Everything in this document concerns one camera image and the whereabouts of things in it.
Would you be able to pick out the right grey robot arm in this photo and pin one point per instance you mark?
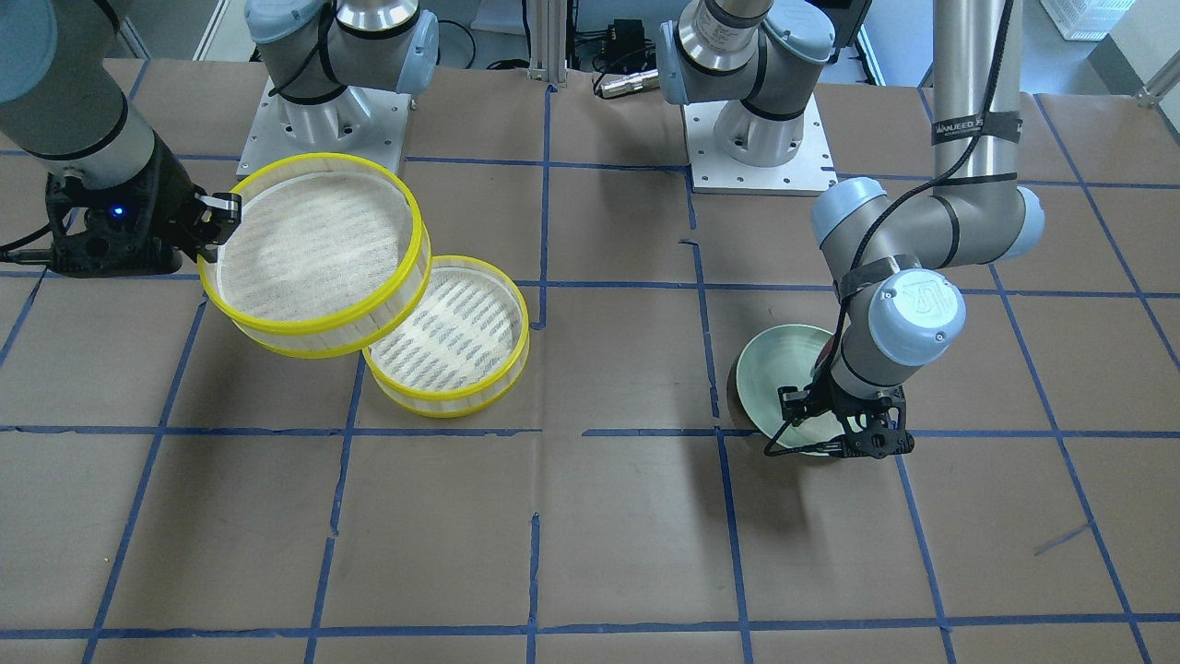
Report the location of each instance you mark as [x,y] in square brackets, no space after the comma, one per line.
[62,107]

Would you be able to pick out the yellow bottom steamer layer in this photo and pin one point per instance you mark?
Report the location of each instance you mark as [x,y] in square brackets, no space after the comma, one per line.
[463,347]

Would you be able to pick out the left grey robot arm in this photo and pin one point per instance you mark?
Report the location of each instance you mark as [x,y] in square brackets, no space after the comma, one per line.
[888,255]

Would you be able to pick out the black box device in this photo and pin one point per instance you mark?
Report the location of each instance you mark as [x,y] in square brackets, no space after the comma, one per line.
[621,37]

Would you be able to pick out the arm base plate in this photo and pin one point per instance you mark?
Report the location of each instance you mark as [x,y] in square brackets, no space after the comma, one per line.
[733,152]
[367,123]

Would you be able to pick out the aluminium frame post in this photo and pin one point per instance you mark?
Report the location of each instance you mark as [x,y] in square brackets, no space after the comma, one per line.
[546,25]

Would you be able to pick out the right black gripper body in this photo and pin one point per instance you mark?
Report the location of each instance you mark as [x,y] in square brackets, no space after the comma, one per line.
[172,195]

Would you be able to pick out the white plastic crate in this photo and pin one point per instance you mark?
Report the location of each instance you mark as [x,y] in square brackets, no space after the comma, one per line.
[1085,21]

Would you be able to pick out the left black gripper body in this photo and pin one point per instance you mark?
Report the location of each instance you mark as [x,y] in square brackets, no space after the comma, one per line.
[795,403]

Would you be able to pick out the yellow steamer layer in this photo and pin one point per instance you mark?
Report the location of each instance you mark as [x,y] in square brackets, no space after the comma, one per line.
[463,347]
[332,253]

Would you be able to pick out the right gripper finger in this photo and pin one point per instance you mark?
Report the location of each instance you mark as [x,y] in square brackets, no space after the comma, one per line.
[217,217]

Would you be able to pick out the silver cylindrical connector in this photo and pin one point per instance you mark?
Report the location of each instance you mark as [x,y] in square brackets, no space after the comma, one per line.
[625,86]

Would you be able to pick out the yellow top steamer layer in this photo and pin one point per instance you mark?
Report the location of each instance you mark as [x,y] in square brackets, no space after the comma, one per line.
[332,253]

